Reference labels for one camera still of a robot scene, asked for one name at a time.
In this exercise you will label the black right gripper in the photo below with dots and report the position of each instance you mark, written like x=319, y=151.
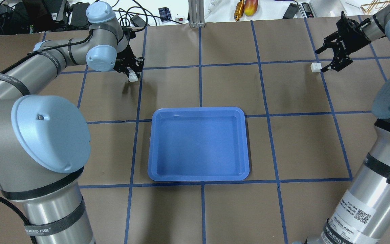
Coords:
x=353, y=36

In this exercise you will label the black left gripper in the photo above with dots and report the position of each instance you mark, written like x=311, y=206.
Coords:
x=124, y=58

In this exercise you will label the white block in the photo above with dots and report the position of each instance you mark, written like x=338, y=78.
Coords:
x=316, y=67
x=132, y=77

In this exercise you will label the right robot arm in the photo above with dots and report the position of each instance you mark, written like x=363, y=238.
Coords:
x=362, y=216

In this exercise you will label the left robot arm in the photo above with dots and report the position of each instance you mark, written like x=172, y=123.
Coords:
x=45, y=140

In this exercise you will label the blue plastic tray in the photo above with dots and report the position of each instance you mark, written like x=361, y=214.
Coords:
x=198, y=144

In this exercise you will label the black power adapter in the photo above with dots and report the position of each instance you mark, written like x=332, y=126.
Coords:
x=291, y=11

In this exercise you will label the red yellow mango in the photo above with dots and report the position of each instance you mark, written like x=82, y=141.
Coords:
x=251, y=7

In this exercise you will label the yellow screwdriver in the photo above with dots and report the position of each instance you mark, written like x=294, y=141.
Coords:
x=239, y=10

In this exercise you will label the gold wire rack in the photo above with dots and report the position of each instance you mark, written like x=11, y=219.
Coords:
x=374, y=6

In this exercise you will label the aluminium frame post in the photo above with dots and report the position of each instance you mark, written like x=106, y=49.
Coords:
x=196, y=14

